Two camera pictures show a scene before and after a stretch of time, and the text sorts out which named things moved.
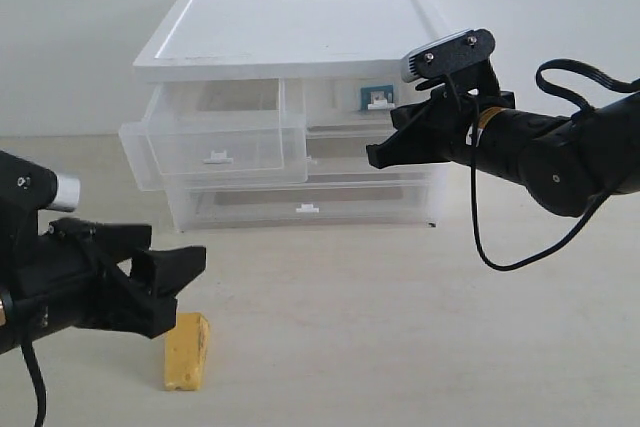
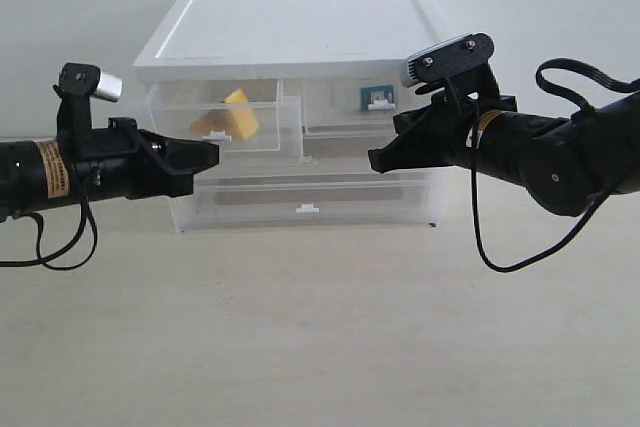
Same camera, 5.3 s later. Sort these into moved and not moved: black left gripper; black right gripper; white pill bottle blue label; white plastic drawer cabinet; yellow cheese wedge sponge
Moved: yellow cheese wedge sponge; black left gripper
Not moved: black right gripper; white pill bottle blue label; white plastic drawer cabinet
